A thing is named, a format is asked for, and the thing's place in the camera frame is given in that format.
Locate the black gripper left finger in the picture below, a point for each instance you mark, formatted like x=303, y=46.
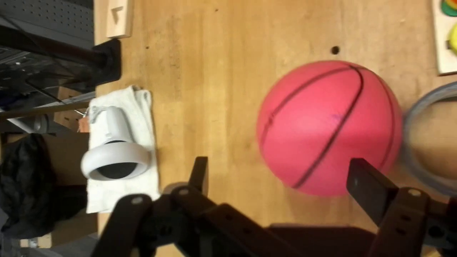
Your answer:
x=157, y=223

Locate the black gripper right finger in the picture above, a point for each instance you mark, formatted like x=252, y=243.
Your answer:
x=404, y=219

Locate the pink basketball-pattern ball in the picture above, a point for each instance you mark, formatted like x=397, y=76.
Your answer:
x=329, y=123

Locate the grey tape roll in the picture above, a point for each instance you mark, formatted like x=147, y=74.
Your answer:
x=413, y=143

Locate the white VR controller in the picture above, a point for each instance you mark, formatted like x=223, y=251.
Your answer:
x=115, y=152

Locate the white folded cloth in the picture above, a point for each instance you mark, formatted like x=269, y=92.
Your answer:
x=143, y=123

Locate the black bag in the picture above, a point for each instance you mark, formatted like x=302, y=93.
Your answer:
x=26, y=186

